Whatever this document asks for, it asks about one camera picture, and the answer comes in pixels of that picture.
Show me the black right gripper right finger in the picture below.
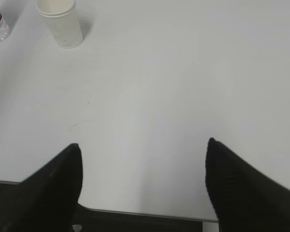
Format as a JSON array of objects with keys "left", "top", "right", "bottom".
[{"left": 205, "top": 138, "right": 290, "bottom": 232}]

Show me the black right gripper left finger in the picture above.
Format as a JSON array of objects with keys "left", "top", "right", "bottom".
[{"left": 0, "top": 144, "right": 83, "bottom": 232}]

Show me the white paper cup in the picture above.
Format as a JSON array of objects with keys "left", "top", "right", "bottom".
[{"left": 37, "top": 0, "right": 84, "bottom": 49}]

